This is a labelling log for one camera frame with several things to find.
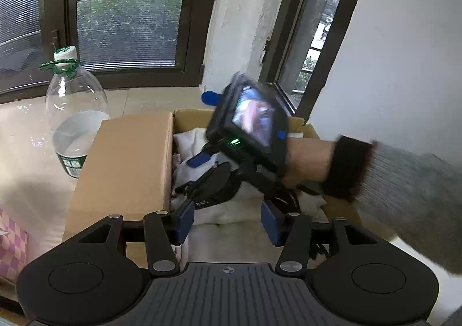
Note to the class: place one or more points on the narrow side window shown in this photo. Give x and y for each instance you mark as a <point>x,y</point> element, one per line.
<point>300,53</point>

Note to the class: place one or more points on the right forearm grey sleeve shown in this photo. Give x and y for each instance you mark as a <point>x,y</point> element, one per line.
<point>418,196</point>

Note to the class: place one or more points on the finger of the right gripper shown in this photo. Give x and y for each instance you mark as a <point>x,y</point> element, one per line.
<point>210,98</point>
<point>198,160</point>

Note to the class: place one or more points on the dark framed window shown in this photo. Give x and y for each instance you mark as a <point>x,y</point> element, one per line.
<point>124,43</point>

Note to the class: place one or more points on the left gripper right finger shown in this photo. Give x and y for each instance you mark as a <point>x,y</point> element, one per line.
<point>292,232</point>

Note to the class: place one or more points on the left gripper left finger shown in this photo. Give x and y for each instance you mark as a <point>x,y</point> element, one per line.
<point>162,231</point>

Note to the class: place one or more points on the right human hand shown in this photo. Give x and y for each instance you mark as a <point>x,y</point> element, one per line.
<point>309,160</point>

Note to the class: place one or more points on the brown cardboard box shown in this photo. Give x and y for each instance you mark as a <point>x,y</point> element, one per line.
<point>128,171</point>

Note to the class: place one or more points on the beige satin shirt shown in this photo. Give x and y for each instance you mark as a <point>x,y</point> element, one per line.
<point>222,199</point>

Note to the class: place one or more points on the pink checkered cloth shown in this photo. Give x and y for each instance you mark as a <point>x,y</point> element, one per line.
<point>13,248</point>

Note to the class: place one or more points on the clear plastic water bottle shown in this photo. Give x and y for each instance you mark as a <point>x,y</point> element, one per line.
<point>76,105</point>

